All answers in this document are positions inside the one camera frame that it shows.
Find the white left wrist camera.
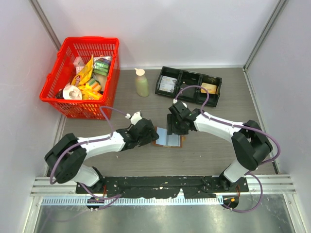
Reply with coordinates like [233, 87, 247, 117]
[125, 111, 142, 125]

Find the yellow boxed snack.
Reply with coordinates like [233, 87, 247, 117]
[78, 85, 103, 100]

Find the brown leather card holder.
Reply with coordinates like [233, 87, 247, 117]
[153, 127, 185, 148]

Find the green sponge pack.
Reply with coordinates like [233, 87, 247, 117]
[93, 60, 110, 76]

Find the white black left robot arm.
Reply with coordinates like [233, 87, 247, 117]
[44, 118, 159, 193]

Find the green liquid squeeze bottle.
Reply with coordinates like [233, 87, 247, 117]
[135, 68, 149, 97]

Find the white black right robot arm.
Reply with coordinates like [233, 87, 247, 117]
[168, 99, 273, 192]

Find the yellow snack bag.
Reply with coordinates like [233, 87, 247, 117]
[71, 55, 94, 87]

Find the white card stack in tray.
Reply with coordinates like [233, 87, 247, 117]
[159, 76, 177, 93]

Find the white tape roll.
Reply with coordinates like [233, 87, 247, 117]
[62, 85, 82, 100]

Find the aluminium front rail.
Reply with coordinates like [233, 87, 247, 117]
[31, 175, 295, 209]

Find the gold card stack in tray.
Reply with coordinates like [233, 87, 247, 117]
[200, 83, 217, 94]

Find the black three-compartment tray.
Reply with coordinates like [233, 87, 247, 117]
[155, 67, 222, 107]

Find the red plastic shopping basket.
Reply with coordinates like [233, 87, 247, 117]
[39, 36, 120, 120]

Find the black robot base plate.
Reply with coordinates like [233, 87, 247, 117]
[72, 176, 249, 199]

